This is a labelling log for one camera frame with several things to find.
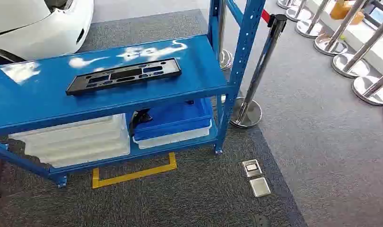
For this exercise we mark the black curved plastic part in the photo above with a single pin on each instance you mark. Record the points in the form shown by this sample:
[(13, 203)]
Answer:
[(140, 118)]

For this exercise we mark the white plastic tray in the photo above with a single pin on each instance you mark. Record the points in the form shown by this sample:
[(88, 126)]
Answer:
[(166, 140)]

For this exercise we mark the white stacked plastic trays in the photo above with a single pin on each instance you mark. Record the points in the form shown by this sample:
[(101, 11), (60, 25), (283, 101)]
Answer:
[(75, 141)]

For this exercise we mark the blue plastic tray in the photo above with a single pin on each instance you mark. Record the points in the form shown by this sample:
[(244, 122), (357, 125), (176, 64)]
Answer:
[(172, 120)]

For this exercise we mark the white car body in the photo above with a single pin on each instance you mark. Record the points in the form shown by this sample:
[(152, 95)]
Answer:
[(38, 31)]

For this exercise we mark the black-topped steel stanchion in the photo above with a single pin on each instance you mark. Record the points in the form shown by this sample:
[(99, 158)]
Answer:
[(259, 73)]

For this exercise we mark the steel floor cover plate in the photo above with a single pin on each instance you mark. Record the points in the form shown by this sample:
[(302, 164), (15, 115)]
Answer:
[(259, 187)]

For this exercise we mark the long black plastic panel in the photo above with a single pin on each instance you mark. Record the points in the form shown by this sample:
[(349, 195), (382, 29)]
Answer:
[(76, 89)]

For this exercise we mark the blue steel shelf rack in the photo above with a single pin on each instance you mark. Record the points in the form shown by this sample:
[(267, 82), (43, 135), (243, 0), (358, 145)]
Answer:
[(38, 94)]

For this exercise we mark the red barrier belt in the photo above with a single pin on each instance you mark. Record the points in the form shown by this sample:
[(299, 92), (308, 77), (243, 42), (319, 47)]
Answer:
[(265, 16)]

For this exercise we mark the steel floor socket box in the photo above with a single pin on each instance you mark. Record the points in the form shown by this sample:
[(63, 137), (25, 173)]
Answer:
[(251, 168)]

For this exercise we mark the orange object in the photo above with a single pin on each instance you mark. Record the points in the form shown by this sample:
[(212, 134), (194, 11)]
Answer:
[(339, 9)]

